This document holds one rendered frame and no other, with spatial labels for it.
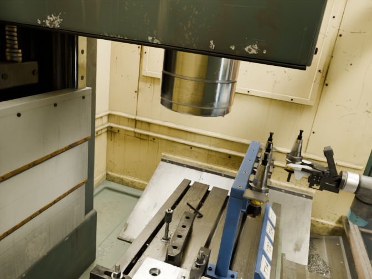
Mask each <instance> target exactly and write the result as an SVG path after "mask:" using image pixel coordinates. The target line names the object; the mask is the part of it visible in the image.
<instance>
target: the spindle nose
mask: <svg viewBox="0 0 372 279"><path fill-rule="evenodd" d="M240 63H241V61H239V60H232V59H225V58H218V57H214V56H207V55H200V54H193V53H186V52H181V51H174V50H167V49H163V60H162V71H161V83H160V89H159V95H160V99H159V102H160V104H161V105H162V106H163V107H165V108H166V109H168V110H171V111H174V112H177V113H182V114H185V115H191V116H200V117H220V116H225V115H227V114H229V113H230V112H231V108H232V105H233V103H234V97H235V91H236V85H237V79H238V75H239V69H240Z"/></svg>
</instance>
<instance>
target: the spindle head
mask: <svg viewBox="0 0 372 279"><path fill-rule="evenodd" d="M327 2H328V0H0V24H5V25H12V26H16V27H23V28H30V29H37V30H44V31H49V32H56V33H63V34H70V35H77V36H81V37H88V38H95V39H102V40H109V41H114V42H121V43H128V44H135V45H142V46H146V47H153V48H160V49H167V50H174V51H181V52H186V53H193V54H200V55H207V56H214V57H218V58H225V59H232V60H239V61H246V62H251V63H258V64H265V65H272V66H279V67H283V68H290V69H297V70H304V71H305V70H306V68H307V67H310V66H311V65H312V61H313V57H314V55H316V54H317V52H318V48H317V47H316V45H317V41H318V37H319V33H320V30H321V26H322V22H323V18H324V14H325V11H326V6H327Z"/></svg>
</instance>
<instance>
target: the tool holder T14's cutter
mask: <svg viewBox="0 0 372 279"><path fill-rule="evenodd" d="M261 210H262V208H261V206H260V207H254V206H252V205H250V203H248V205H247V209H246V211H245V213H246V214H247V215H250V217H252V218H256V216H258V218H259V217H260V215H261Z"/></svg>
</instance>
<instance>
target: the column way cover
mask: <svg viewBox="0 0 372 279"><path fill-rule="evenodd" d="M90 138H91V88H90V87H86V88H84V89H80V90H77V89H73V88H72V89H71V88H67V89H61V90H56V91H51V92H46V93H43V94H37V95H32V96H27V97H22V98H18V99H14V100H8V101H3V102H0V279H16V278H17V277H19V276H20V275H21V274H22V273H23V272H24V271H25V270H27V269H28V268H29V267H31V265H32V264H34V263H35V262H36V261H38V260H39V259H40V258H41V257H42V256H43V255H44V254H46V253H47V252H48V251H49V250H50V249H51V248H52V247H54V246H55V245H56V244H57V243H58V242H59V241H60V240H62V239H63V238H64V237H66V236H67V235H68V234H69V233H70V232H72V231H73V230H74V229H75V228H76V227H77V226H78V225H80V224H81V223H82V222H83V221H84V220H85V183H86V182H87V162H88V140H90Z"/></svg>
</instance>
